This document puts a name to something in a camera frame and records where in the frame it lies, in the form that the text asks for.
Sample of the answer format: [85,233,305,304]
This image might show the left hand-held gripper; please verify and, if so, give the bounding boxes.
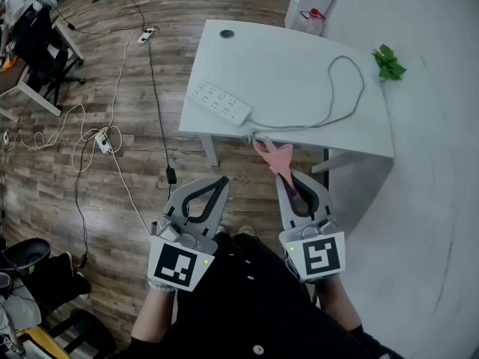
[147,177,231,293]

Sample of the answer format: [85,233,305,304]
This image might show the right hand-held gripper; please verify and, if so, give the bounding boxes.
[275,170,346,284]

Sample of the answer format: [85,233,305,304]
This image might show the pink cloth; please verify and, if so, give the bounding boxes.
[252,136,297,201]

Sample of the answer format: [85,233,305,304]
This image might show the person's left forearm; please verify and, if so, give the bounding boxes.
[130,286,177,346]

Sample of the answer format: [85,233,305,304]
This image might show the person's right forearm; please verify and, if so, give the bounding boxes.
[316,274,362,332]

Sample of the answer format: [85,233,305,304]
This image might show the person's left hand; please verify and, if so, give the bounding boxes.
[147,278,177,294]

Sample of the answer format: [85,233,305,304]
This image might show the person's black garment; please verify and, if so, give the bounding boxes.
[115,232,405,359]

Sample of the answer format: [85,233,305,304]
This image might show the green leafy plant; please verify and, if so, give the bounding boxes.
[371,43,408,82]

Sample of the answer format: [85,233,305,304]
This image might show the clear water jug red cap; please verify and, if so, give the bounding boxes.
[297,8,326,37]

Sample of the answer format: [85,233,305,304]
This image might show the black helmet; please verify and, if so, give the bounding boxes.
[0,237,52,276]

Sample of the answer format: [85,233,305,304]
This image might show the small white desk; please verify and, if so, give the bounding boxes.
[52,16,85,67]

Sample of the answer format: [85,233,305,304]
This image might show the yellow flat object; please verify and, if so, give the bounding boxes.
[16,325,72,359]

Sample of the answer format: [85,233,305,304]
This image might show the black office chair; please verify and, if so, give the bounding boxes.
[10,4,87,106]

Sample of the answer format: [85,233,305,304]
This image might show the wooden desk white legs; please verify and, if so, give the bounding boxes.
[0,56,63,123]

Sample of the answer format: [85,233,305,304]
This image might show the black floor cable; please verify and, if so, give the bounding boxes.
[144,37,174,171]
[48,0,160,37]
[73,127,109,271]

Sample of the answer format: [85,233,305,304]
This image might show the grey power cable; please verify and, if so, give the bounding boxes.
[246,55,366,144]

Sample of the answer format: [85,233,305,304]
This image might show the coiled white floor cable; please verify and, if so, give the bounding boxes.
[7,102,123,174]

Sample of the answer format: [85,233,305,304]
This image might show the long white floor cable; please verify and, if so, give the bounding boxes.
[110,30,151,235]

